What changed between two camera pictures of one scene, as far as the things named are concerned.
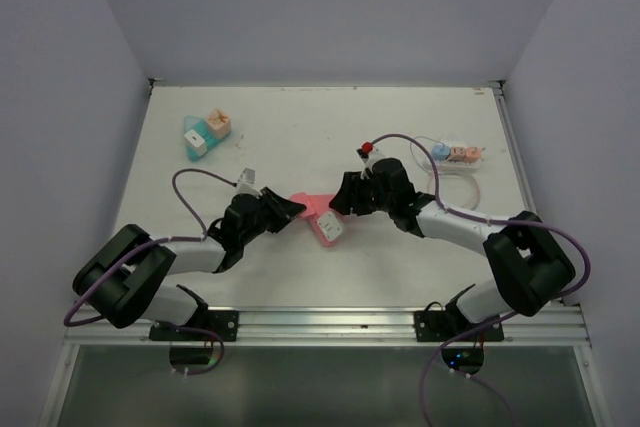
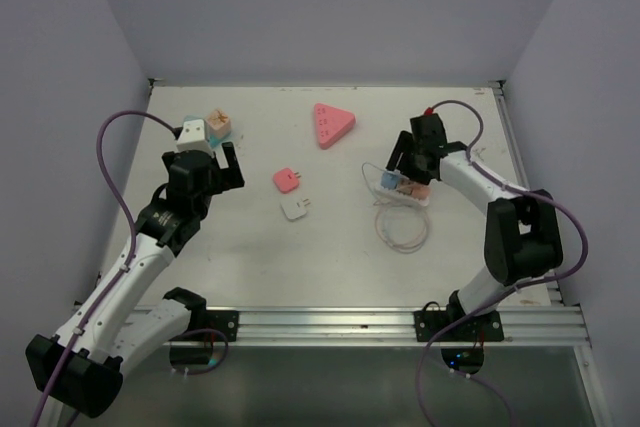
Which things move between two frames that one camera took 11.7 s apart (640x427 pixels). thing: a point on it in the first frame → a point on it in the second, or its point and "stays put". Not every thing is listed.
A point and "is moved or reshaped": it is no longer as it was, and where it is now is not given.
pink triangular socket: (317, 206) → (332, 123)
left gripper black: (283, 210) → (230, 176)
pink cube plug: (472, 154) is moved or reshaped
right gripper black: (349, 195) → (403, 145)
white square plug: (330, 225) is moved or reshaped
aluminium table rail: (344, 323) stays put
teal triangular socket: (199, 125) stays put
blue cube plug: (441, 152) is moved or reshaped
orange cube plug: (219, 123) stays put
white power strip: (454, 168) is moved or reshaped
